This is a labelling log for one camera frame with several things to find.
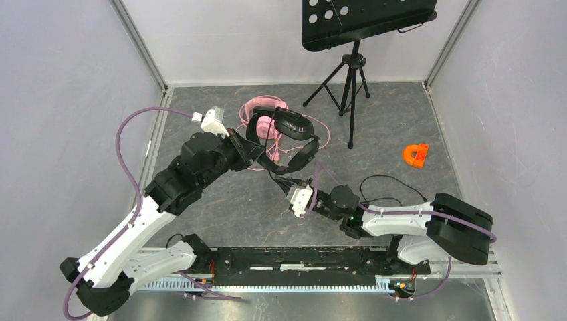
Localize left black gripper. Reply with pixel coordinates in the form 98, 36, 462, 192
198, 126, 267, 189

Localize black headphones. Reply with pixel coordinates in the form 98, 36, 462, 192
246, 106, 320, 175

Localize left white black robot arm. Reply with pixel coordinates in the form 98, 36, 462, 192
60, 129, 265, 316

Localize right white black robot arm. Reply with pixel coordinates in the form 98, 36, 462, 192
274, 176, 496, 273

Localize pink headphones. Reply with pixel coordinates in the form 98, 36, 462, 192
239, 95, 288, 140

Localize orange plastic block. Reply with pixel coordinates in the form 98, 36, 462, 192
402, 143, 429, 169

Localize black music stand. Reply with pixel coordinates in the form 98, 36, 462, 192
301, 0, 437, 149

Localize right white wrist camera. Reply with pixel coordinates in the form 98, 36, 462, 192
286, 185, 313, 218

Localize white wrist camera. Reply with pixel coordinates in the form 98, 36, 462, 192
286, 185, 313, 218
191, 106, 229, 138

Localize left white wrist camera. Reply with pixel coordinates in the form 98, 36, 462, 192
191, 106, 229, 138

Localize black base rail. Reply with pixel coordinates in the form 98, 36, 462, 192
185, 246, 431, 286

